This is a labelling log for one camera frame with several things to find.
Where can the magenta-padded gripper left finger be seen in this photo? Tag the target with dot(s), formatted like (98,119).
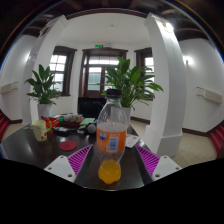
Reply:
(78,160)

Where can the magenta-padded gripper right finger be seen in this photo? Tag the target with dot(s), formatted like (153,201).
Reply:
(148,160)

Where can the orange soda plastic bottle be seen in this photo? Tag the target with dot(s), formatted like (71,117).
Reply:
(111,140)

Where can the flat round red coaster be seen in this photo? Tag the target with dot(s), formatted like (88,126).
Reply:
(68,146)

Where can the printed paper leaflet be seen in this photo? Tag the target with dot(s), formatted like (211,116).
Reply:
(131,140)

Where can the flat black device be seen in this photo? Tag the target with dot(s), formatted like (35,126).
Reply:
(61,130)

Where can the grey-headed microphone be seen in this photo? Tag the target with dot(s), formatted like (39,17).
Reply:
(91,128)

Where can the green notebook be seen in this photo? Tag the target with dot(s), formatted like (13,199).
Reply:
(87,121)

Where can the red box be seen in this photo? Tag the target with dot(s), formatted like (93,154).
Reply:
(55,121)

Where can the black chair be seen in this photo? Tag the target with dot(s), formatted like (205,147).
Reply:
(88,108)

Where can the red carpeted staircase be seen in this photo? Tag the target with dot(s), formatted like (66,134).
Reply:
(218,138)
(3,125)

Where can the larger potted leafy plant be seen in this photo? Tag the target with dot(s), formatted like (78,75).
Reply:
(133,83)

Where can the smaller potted leafy plant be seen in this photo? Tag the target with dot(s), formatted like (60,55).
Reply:
(43,86)

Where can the dark wooden glazed door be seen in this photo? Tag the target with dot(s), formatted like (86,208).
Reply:
(95,76)

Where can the dark-framed window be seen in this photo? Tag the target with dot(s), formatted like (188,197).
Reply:
(58,66)
(149,63)

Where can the green exit sign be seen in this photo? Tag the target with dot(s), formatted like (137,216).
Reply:
(99,45)

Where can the white wall radiator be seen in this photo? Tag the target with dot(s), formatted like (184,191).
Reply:
(211,95)
(8,87)

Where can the glowing wall lamp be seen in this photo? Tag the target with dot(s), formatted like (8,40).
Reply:
(186,60)
(28,58)

